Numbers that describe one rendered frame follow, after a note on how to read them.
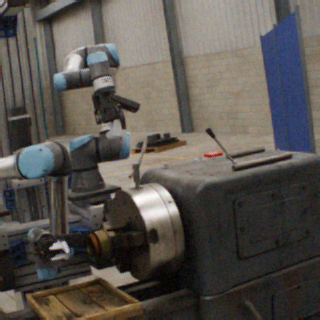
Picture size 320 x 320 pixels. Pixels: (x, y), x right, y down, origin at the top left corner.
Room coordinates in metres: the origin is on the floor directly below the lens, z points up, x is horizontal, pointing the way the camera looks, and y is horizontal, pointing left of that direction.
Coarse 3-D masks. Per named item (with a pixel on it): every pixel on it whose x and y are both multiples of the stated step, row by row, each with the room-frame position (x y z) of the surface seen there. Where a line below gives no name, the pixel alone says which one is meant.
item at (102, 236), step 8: (96, 232) 1.87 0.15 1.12; (104, 232) 1.87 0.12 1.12; (112, 232) 1.89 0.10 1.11; (88, 240) 1.88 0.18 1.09; (96, 240) 1.85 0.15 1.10; (104, 240) 1.85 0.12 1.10; (88, 248) 1.89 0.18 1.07; (96, 248) 1.83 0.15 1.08; (104, 248) 1.84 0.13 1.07; (112, 248) 1.85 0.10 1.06
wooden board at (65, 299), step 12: (60, 288) 1.98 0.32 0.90; (72, 288) 2.00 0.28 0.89; (84, 288) 2.00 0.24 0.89; (108, 288) 1.96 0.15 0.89; (36, 300) 1.92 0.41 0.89; (48, 300) 1.91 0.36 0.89; (72, 300) 1.89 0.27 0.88; (84, 300) 1.87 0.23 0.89; (96, 300) 1.86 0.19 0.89; (108, 300) 1.85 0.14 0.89; (132, 300) 1.77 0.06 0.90; (36, 312) 1.82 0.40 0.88; (48, 312) 1.79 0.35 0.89; (60, 312) 1.78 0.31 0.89; (72, 312) 1.78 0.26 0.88; (84, 312) 1.75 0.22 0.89; (96, 312) 1.75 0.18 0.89; (108, 312) 1.69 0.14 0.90; (120, 312) 1.70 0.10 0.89; (132, 312) 1.72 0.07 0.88
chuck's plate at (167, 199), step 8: (152, 184) 1.95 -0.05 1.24; (160, 192) 1.89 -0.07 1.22; (168, 200) 1.86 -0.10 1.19; (168, 208) 1.84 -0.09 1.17; (176, 208) 1.85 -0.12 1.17; (176, 216) 1.84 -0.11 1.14; (176, 224) 1.82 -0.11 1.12; (176, 232) 1.82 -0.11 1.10; (176, 240) 1.82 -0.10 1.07; (184, 240) 1.83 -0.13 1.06; (176, 248) 1.82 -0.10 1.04; (176, 256) 1.83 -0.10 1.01; (176, 264) 1.85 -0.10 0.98
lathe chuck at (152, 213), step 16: (128, 192) 1.89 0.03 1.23; (144, 192) 1.89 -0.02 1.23; (128, 208) 1.90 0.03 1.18; (144, 208) 1.82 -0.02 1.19; (160, 208) 1.84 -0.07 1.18; (144, 224) 1.80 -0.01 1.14; (160, 224) 1.81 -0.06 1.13; (160, 240) 1.79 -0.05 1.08; (144, 256) 1.83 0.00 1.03; (160, 256) 1.80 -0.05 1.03; (144, 272) 1.84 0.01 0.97; (160, 272) 1.85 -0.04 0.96
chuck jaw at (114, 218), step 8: (112, 200) 1.98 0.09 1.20; (104, 208) 1.99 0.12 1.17; (112, 208) 1.96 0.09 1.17; (104, 216) 1.94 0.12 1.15; (112, 216) 1.94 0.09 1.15; (120, 216) 1.94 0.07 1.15; (104, 224) 1.91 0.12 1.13; (112, 224) 1.92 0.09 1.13; (120, 224) 1.92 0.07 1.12; (128, 224) 1.94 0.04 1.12
